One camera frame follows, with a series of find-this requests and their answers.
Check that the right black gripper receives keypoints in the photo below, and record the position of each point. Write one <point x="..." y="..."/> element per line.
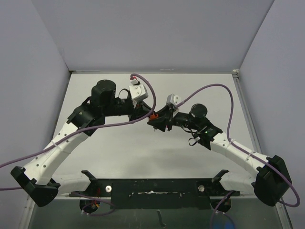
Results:
<point x="164" y="119"/>

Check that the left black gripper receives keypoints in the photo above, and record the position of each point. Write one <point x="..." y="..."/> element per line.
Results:
<point x="140" y="109"/>

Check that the orange black padlock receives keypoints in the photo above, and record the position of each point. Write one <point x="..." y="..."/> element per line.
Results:
<point x="153" y="116"/>

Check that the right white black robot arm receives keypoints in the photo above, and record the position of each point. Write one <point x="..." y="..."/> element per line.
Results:
<point x="266" y="177"/>

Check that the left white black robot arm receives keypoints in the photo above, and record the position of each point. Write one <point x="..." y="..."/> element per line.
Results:
<point x="37" y="178"/>

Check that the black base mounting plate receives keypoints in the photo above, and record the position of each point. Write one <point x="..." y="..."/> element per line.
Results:
<point x="173" y="193"/>

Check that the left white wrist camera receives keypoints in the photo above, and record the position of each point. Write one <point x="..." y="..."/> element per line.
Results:
<point x="138" y="91"/>

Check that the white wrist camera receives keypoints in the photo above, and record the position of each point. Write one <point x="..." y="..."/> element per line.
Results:
<point x="138" y="91"/>
<point x="173" y="100"/>

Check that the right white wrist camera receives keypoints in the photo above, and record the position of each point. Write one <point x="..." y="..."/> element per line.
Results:
<point x="173" y="100"/>

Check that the aluminium frame rail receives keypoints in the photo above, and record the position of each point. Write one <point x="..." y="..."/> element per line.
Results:
<point x="281" y="209"/>

